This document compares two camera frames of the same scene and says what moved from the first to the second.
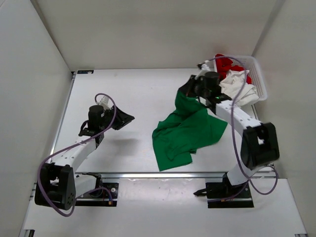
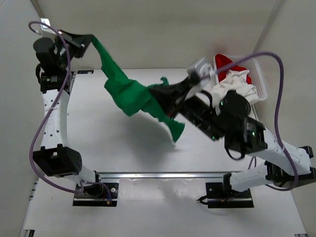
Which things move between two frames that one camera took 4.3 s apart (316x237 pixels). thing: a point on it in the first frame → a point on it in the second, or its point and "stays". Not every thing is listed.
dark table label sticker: x=85 y=71 stays
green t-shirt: x=189 y=127 → x=129 y=97
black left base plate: x=106 y=196 stays
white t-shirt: x=231 y=84 stays
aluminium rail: x=253 y=176 stays
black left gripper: x=122 y=118 → x=80 y=43
